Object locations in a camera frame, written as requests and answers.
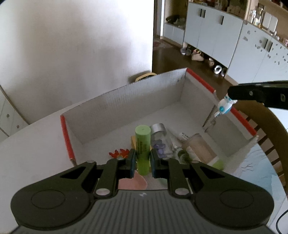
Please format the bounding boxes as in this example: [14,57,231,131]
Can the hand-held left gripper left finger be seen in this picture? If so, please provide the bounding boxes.
[59,148,138,199]

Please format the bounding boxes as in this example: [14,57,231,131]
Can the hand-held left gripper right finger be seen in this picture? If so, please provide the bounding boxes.
[150,148,226,199]

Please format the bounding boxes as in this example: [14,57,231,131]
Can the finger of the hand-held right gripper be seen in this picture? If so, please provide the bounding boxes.
[227,80,288,111]

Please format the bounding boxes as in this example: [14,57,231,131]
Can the red orange plastic toy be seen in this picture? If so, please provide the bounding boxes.
[108,148,131,160]

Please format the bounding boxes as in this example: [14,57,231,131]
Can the pink grey tape dispenser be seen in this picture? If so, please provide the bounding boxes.
[118,172,148,191]

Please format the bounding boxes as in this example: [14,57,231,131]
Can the lime green tube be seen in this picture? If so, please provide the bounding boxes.
[134,125,151,176]

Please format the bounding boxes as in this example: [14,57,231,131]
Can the clear jar with silver lid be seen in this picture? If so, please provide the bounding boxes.
[150,123,175,159]

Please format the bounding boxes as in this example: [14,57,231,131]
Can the white rabbit figure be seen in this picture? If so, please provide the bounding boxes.
[213,94,238,118]

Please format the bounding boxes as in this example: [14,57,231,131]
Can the green white marker pen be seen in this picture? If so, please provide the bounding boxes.
[171,131,194,165]

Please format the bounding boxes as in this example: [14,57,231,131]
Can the red cardboard box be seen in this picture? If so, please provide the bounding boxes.
[60,67,260,181]

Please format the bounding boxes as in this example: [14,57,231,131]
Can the dark wooden chair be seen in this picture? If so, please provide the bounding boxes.
[235,99,288,181]

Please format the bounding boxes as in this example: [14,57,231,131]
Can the row of shoes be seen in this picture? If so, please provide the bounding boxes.
[180,44,228,77]

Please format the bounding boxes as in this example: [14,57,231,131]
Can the white rounded container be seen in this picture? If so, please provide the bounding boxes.
[262,11,278,31]

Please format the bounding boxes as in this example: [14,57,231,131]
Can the group of clear bottles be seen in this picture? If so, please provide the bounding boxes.
[249,8,264,25]

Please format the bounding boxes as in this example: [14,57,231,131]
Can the tall white cabinet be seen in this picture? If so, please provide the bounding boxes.
[163,0,245,69]

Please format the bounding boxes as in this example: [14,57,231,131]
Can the light wooden chair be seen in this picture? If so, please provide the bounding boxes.
[135,72,157,82]

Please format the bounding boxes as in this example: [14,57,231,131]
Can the dark shoes in niche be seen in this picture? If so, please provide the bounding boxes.
[165,14,186,29]

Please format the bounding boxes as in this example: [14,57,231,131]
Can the low white cabinet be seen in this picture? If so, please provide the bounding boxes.
[0,85,30,138]

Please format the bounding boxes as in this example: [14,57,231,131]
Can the black cable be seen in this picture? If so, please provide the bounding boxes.
[275,211,288,234]

